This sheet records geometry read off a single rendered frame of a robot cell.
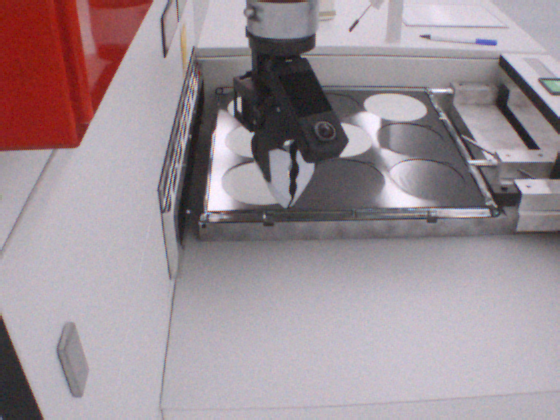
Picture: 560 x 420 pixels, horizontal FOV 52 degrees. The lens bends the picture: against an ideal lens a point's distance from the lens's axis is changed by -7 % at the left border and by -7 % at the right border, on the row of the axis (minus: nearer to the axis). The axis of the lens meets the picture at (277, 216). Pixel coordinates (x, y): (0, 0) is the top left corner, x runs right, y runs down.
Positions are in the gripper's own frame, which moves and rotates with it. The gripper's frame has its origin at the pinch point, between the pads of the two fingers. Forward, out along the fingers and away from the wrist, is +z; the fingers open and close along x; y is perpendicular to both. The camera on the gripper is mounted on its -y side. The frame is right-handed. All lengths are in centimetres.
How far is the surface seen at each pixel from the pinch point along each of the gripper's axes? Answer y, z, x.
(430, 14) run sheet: 36, -6, -54
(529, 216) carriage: -13.9, 3.5, -28.1
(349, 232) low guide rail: 0.1, 8.1, -9.1
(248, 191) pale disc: 5.7, 1.2, 2.6
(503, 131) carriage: 4.5, 3.2, -42.6
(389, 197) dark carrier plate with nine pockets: -3.8, 1.3, -11.9
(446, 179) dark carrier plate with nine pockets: -4.0, 1.4, -21.5
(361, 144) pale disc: 8.8, 1.3, -16.8
